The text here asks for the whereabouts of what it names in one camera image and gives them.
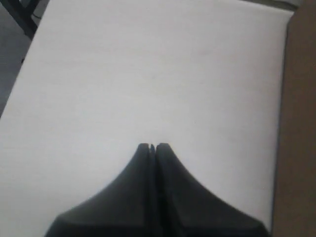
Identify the torn cardboard box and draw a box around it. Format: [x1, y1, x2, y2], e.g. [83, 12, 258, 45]
[272, 0, 316, 237]

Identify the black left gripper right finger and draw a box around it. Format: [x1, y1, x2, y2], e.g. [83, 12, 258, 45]
[155, 143, 270, 237]

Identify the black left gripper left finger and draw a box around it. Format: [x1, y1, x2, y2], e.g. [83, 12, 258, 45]
[46, 143, 153, 237]

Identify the grey side table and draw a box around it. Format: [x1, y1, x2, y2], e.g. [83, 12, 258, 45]
[0, 0, 41, 40]

